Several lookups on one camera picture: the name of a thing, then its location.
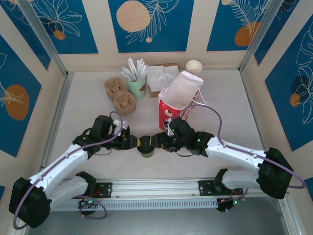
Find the black plastic cup lid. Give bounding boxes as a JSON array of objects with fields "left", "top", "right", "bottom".
[{"left": 136, "top": 134, "right": 155, "bottom": 152}]

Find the red and white paper bag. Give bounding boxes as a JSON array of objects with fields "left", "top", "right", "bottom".
[{"left": 157, "top": 70, "right": 210, "bottom": 132}]

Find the brown pulp cup carrier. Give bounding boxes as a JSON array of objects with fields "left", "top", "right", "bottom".
[
  {"left": 114, "top": 106, "right": 137, "bottom": 116},
  {"left": 104, "top": 77, "right": 136, "bottom": 113}
]

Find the mint green straw holder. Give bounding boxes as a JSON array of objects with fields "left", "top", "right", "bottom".
[{"left": 126, "top": 73, "right": 148, "bottom": 100}]

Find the white napkin stack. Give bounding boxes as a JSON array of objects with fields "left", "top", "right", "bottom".
[{"left": 146, "top": 65, "right": 180, "bottom": 93}]

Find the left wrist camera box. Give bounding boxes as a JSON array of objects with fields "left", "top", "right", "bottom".
[{"left": 112, "top": 118, "right": 131, "bottom": 131}]

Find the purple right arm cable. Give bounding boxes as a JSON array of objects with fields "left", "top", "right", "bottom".
[{"left": 177, "top": 104, "right": 306, "bottom": 211}]

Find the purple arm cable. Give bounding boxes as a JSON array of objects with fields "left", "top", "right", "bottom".
[
  {"left": 12, "top": 111, "right": 124, "bottom": 231},
  {"left": 177, "top": 104, "right": 306, "bottom": 211}
]

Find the aluminium front rail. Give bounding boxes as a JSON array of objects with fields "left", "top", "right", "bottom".
[{"left": 21, "top": 177, "right": 291, "bottom": 203}]

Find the aluminium side rail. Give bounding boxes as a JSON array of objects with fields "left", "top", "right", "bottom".
[{"left": 36, "top": 71, "right": 74, "bottom": 182}]

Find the grey slotted cable duct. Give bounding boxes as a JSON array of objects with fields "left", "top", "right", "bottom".
[{"left": 48, "top": 198, "right": 218, "bottom": 212}]

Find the blue floral wall panel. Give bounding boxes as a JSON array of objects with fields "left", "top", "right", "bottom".
[
  {"left": 265, "top": 26, "right": 313, "bottom": 152},
  {"left": 26, "top": 0, "right": 99, "bottom": 55},
  {"left": 0, "top": 35, "right": 42, "bottom": 158},
  {"left": 206, "top": 0, "right": 271, "bottom": 52},
  {"left": 254, "top": 0, "right": 313, "bottom": 66},
  {"left": 108, "top": 0, "right": 195, "bottom": 53},
  {"left": 0, "top": 4, "right": 51, "bottom": 71}
]

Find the aluminium corner post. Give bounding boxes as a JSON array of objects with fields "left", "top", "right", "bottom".
[
  {"left": 239, "top": 0, "right": 281, "bottom": 74},
  {"left": 17, "top": 0, "right": 74, "bottom": 78}
]

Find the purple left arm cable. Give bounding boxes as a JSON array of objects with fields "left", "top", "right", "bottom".
[{"left": 12, "top": 111, "right": 124, "bottom": 231}]

